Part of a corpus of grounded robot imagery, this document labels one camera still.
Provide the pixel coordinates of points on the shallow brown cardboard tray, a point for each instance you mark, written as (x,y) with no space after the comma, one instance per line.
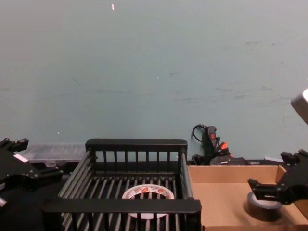
(221,199)

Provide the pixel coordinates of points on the clear plastic case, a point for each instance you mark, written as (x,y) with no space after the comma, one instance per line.
(55,151)

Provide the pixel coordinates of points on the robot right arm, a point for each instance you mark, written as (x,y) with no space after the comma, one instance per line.
(302,106)

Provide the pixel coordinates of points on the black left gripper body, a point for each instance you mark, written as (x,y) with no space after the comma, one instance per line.
(16,170)

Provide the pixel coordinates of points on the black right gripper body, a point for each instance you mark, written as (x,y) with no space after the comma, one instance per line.
(296,185)

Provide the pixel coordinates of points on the black rack with steel bars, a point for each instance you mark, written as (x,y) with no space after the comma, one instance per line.
(134,207)

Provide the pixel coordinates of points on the roll of white tape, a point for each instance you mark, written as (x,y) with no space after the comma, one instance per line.
(157,190)

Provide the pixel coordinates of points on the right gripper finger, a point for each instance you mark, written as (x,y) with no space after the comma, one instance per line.
(264,191)
(294,158)

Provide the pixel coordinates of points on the roll of silver tape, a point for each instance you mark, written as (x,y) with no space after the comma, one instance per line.
(262,209)

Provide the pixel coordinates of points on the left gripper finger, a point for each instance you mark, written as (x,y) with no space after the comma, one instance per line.
(21,144)
(49,174)

